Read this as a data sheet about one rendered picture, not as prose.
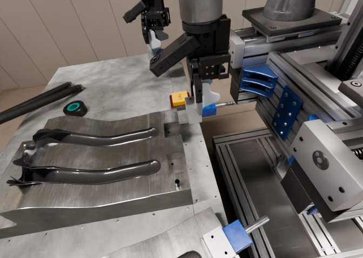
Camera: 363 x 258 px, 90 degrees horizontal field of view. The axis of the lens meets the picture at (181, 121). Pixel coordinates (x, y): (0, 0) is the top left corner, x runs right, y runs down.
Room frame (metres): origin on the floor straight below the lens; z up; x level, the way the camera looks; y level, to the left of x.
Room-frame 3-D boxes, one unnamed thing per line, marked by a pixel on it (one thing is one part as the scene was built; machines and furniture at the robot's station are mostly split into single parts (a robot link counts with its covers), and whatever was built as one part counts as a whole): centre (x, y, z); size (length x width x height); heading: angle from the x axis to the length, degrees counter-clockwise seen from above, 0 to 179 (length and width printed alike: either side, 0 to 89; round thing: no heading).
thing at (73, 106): (0.59, 0.41, 0.82); 0.08 x 0.08 x 0.04
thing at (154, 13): (0.72, 0.04, 1.09); 0.09 x 0.08 x 0.12; 64
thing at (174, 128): (0.34, 0.03, 0.87); 0.05 x 0.05 x 0.04; 2
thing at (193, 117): (0.36, -0.08, 0.93); 0.13 x 0.05 x 0.05; 92
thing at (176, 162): (0.23, 0.03, 0.87); 0.05 x 0.05 x 0.04; 2
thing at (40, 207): (0.29, 0.25, 0.87); 0.50 x 0.26 x 0.14; 92
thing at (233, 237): (0.08, -0.08, 0.85); 0.13 x 0.05 x 0.05; 109
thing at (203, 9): (0.37, -0.06, 1.17); 0.08 x 0.08 x 0.05
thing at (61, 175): (0.28, 0.24, 0.92); 0.35 x 0.16 x 0.09; 92
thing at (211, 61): (0.36, -0.07, 1.09); 0.09 x 0.08 x 0.12; 92
